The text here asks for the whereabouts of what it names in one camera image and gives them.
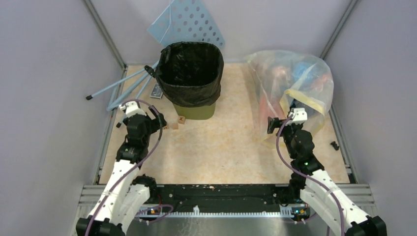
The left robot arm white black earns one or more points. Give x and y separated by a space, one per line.
126 191

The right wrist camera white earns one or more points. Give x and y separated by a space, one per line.
297 116

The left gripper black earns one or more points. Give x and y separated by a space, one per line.
158 122

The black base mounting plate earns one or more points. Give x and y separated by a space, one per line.
223 198

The light blue tripod stand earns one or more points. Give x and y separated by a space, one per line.
119 95

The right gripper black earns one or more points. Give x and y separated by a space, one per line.
274 122

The light blue perforated board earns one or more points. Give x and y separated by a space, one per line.
186 20

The yellow translucent trash bag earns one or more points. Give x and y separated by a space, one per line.
278 105

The clear trash bag with waste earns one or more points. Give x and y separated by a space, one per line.
276 71

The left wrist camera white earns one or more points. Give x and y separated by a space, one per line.
131 108

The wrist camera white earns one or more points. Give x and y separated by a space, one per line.
297 116
131 108

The small black clip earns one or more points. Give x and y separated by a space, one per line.
335 145

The black trash bag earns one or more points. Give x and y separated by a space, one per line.
190 73

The green mesh trash bin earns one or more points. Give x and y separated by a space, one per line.
196 113

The deck of playing cards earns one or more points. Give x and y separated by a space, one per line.
156 92

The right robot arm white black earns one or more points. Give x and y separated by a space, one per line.
311 183

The grey slotted cable duct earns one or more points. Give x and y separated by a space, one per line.
284 213

